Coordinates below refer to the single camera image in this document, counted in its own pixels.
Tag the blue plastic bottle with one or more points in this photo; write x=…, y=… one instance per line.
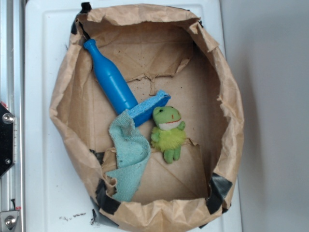
x=111, y=80

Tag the blue sponge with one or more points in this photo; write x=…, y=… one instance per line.
x=142, y=112

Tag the green frog plush toy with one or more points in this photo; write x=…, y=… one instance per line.
x=168, y=135

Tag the light teal cloth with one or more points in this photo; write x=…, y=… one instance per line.
x=132, y=154

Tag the brown paper bag bin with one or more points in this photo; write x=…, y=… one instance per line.
x=155, y=48

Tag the white plastic tray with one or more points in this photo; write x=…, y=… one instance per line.
x=56, y=200

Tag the black metal bracket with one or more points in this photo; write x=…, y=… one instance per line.
x=6, y=139

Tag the aluminium frame rail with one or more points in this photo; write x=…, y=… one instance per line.
x=12, y=26

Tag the silver corner bracket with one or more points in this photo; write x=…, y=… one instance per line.
x=9, y=221

